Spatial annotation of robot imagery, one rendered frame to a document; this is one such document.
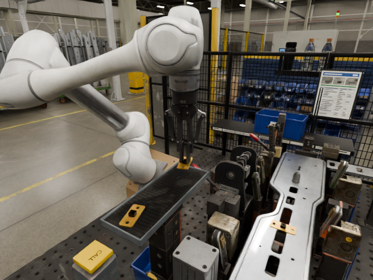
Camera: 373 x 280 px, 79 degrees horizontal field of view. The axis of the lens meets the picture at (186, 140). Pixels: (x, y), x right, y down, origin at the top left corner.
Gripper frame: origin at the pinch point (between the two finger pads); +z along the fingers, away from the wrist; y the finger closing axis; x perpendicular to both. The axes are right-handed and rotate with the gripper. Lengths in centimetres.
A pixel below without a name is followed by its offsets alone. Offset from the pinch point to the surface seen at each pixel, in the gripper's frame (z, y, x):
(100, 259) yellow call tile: 9.8, -10.1, -35.7
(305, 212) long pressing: 26, 44, 11
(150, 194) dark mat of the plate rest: 9.9, -8.3, -11.7
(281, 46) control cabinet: -32, 129, 696
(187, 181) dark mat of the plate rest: 9.9, 1.4, -1.9
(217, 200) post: 16.1, 11.7, -1.9
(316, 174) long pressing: 26, 56, 43
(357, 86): -10, 85, 91
